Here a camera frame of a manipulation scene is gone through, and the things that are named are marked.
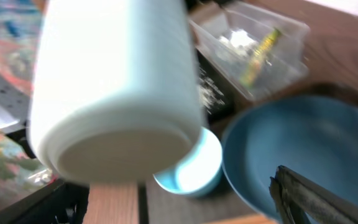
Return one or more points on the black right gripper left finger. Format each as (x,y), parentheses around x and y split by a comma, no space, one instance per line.
(289,211)

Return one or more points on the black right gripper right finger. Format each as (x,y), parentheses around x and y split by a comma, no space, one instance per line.
(317,202)

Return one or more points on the light blue bowl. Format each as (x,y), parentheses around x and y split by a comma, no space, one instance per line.
(199,172)

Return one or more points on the green yellow snack wrapper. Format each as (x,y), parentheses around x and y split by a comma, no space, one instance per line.
(259,57)

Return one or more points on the white cup green inside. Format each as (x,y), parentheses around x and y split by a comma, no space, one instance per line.
(115,89)

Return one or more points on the black food waste tray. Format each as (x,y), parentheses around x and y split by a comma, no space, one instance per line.
(218,97)

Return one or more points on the clear plastic waste bin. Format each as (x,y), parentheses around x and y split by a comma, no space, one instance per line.
(283,65)

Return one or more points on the dark blue plate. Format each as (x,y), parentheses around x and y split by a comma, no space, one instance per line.
(315,136)

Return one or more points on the crumpled white tissue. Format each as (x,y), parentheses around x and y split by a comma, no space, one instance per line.
(238,40)

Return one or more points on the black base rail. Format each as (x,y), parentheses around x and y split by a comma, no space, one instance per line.
(58,202)

